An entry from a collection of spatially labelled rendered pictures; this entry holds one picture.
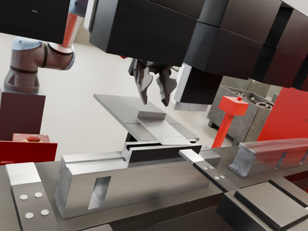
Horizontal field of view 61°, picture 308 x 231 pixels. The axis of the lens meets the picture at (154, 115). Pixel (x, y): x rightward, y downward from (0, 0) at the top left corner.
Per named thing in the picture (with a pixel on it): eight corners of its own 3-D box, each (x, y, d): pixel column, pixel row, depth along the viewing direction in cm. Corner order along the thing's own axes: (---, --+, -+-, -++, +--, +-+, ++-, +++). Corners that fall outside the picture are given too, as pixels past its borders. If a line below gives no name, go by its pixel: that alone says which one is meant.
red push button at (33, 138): (39, 143, 83) (40, 133, 82) (40, 150, 80) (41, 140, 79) (24, 143, 81) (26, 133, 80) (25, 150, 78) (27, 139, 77)
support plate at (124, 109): (144, 100, 85) (145, 97, 85) (198, 141, 66) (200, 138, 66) (92, 96, 74) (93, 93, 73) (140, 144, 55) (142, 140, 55)
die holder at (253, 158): (296, 156, 115) (306, 137, 112) (309, 164, 111) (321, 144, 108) (227, 167, 84) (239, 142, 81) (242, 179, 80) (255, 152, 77)
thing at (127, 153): (189, 149, 65) (194, 138, 64) (198, 155, 63) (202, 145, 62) (121, 154, 53) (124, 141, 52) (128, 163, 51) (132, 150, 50)
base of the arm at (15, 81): (2, 79, 124) (3, 59, 121) (35, 83, 133) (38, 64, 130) (5, 90, 113) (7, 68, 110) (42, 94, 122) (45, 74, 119)
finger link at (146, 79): (145, 94, 59) (150, 59, 62) (132, 101, 64) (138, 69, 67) (156, 98, 60) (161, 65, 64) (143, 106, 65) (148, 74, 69)
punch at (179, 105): (202, 109, 60) (217, 70, 57) (208, 113, 59) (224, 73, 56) (170, 107, 54) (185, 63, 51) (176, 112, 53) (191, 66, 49)
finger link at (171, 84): (177, 101, 64) (166, 66, 65) (163, 107, 69) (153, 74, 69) (186, 99, 66) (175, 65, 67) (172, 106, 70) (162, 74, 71)
